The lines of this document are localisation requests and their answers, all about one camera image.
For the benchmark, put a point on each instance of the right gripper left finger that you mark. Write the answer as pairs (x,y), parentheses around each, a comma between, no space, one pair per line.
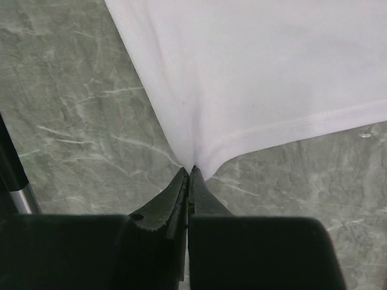
(141,250)

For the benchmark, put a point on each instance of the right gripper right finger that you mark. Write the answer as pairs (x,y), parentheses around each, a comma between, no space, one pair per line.
(255,252)

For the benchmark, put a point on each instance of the white t-shirt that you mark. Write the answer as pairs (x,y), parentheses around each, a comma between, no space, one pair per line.
(227,78)

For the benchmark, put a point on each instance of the aluminium frame rail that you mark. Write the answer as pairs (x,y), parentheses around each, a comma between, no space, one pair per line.
(25,200)

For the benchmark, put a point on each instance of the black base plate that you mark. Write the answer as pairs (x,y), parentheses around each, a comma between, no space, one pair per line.
(11,168)

